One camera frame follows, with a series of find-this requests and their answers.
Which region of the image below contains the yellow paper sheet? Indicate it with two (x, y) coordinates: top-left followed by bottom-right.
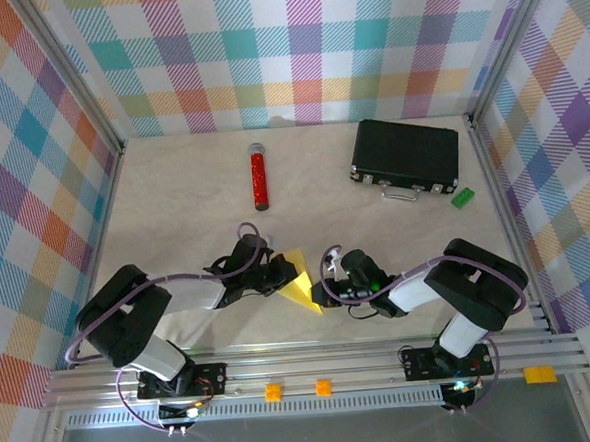
(275, 245), (327, 317)

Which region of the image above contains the red glitter microphone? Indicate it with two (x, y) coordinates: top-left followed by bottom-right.
(246, 142), (271, 214)

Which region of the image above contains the green toy brick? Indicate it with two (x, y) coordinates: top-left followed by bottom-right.
(449, 187), (477, 208)

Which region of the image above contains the black connector box with LED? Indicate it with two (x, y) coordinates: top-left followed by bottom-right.
(438, 378), (487, 416)
(157, 401), (212, 439)

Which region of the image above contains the flat yellow toy brick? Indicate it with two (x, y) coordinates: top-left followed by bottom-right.
(522, 364), (558, 385)

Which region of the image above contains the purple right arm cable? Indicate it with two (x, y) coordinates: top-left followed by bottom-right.
(317, 231), (534, 423)

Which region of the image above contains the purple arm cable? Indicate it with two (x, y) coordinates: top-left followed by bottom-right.
(57, 220), (281, 439)
(317, 231), (534, 423)

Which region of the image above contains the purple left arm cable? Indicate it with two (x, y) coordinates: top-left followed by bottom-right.
(57, 220), (281, 439)

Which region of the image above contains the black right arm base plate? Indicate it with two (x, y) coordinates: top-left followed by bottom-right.
(400, 342), (496, 382)

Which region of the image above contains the grey slotted cable duct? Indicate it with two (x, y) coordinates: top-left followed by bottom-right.
(60, 389), (448, 431)

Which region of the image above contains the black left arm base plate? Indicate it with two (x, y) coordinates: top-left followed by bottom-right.
(135, 362), (231, 402)

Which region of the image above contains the black case with metal handle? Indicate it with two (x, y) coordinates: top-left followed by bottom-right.
(346, 113), (464, 206)

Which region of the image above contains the aluminium corner post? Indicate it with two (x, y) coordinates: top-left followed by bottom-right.
(10, 0), (127, 162)
(459, 0), (568, 126)

